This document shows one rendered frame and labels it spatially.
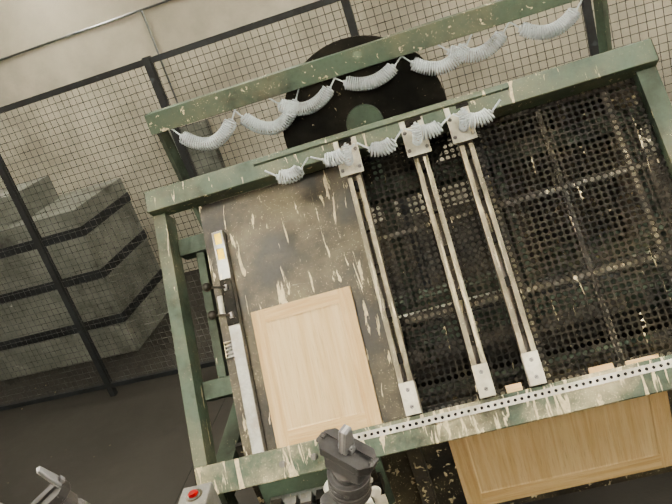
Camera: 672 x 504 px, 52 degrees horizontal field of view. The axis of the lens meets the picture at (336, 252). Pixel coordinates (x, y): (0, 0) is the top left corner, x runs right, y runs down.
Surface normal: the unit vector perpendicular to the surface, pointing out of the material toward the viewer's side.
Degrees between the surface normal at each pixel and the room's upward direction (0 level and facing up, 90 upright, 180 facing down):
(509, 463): 90
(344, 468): 97
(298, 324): 54
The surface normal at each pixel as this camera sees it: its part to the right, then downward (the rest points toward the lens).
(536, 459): -0.04, 0.36
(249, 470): -0.21, -0.22
